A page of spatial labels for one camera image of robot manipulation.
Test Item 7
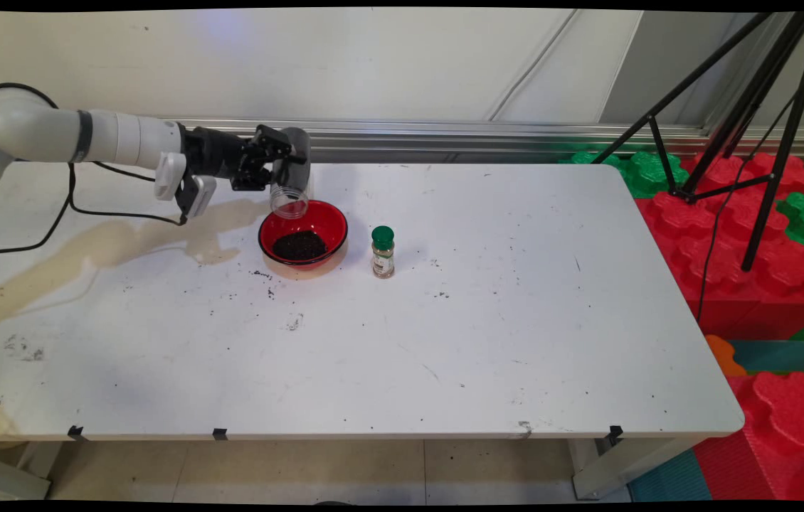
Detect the red bowl with black seeds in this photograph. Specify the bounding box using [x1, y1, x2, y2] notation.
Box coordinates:
[258, 200, 349, 270]

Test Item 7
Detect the spice bottle with green cap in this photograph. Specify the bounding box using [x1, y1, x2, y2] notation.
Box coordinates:
[371, 226, 396, 279]

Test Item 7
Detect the teal foam mat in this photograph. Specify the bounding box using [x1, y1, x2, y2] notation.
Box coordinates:
[729, 340, 804, 374]

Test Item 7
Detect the aluminium rail along wall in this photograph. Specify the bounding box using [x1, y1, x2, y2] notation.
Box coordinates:
[160, 114, 804, 159]

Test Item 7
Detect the clear jar with black seeds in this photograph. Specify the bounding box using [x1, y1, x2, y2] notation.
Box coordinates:
[269, 127, 313, 220]

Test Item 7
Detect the orange foam piece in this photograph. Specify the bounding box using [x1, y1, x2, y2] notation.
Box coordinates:
[704, 334, 748, 378]

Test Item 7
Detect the white table leg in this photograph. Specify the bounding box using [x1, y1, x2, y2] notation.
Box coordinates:
[0, 441, 65, 501]
[569, 437, 694, 501]

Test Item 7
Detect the black tripod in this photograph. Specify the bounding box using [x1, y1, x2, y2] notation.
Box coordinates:
[591, 11, 804, 272]

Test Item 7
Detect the large red foam block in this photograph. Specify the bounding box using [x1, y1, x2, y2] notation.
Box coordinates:
[633, 153, 804, 342]

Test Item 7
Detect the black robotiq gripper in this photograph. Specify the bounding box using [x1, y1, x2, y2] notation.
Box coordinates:
[181, 124, 309, 193]

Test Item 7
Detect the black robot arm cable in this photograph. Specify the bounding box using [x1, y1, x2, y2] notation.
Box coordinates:
[0, 82, 189, 257]

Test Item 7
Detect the white cable on wall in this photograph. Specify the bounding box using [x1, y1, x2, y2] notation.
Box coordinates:
[487, 11, 581, 122]

